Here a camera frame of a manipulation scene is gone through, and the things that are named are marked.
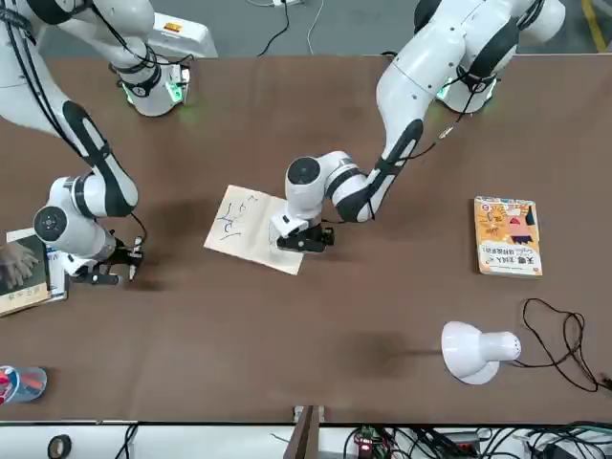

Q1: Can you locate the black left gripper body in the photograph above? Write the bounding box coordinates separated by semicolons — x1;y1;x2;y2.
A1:
286;227;323;254

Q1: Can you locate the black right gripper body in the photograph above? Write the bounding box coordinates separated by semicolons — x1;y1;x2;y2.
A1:
98;242;129;274

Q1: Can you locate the lined paper notebook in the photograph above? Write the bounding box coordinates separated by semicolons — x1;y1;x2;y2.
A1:
203;184;317;277

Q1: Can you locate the blue marker white cap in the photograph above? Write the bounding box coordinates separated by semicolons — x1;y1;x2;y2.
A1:
0;366;20;404

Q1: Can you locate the clear pen cup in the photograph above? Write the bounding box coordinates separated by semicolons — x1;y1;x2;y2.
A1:
0;365;49;405

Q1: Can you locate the black tape roll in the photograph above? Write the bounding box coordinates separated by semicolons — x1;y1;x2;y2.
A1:
47;434;73;459

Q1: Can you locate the orange illustrated book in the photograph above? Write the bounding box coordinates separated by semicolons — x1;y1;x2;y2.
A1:
472;194;545;280

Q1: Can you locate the white desk lamp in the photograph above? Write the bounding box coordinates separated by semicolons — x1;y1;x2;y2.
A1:
439;319;523;387

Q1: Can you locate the green circuit board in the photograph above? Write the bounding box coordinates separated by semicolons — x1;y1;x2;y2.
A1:
353;425;383;459

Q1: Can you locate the white box orange label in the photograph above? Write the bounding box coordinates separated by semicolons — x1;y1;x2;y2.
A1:
152;11;219;58

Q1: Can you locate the aluminium frame post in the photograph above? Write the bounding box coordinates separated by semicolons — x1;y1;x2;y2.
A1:
286;404;326;459

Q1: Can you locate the black lamp cable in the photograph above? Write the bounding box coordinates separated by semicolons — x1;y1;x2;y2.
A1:
514;296;612;393

